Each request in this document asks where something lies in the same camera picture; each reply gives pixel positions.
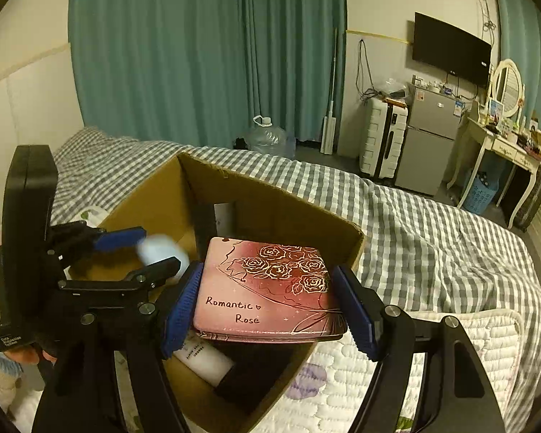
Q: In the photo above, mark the white floral quilt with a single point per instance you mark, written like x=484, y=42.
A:
x=82, y=394

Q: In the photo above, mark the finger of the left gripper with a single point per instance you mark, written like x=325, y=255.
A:
x=148, y=277
x=76, y=240

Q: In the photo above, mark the pink rose tin box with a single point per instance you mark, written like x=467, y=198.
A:
x=255, y=292

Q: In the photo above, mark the black wall television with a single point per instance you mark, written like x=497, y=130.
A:
x=455, y=51

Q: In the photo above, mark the checkered bed sheet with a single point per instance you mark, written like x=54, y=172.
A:
x=420, y=255

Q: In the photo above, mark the white mop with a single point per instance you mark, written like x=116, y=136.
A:
x=329, y=120

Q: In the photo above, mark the silver mini fridge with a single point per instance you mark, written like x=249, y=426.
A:
x=433, y=122

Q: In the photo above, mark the left hand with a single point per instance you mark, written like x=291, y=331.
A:
x=29, y=355

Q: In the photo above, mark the white bottle red cap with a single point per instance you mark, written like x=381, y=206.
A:
x=206, y=361

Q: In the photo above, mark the white suitcase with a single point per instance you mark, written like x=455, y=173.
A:
x=382, y=138

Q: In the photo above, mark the dark suitcase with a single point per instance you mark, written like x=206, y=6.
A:
x=530, y=206

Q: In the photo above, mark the green side curtain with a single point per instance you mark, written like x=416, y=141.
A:
x=520, y=41

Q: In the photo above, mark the brown cardboard box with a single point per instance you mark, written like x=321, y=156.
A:
x=162, y=204

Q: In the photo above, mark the oval white mirror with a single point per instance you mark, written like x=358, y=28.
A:
x=507, y=88

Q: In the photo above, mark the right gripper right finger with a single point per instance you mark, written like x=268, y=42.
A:
x=386, y=335

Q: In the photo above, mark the blue laundry basket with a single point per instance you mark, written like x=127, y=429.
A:
x=482, y=192

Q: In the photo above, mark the white dressing table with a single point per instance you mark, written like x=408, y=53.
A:
x=499, y=158

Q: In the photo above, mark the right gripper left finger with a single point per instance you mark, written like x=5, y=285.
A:
x=154, y=343

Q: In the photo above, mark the clear water jug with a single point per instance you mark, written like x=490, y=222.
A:
x=266, y=138

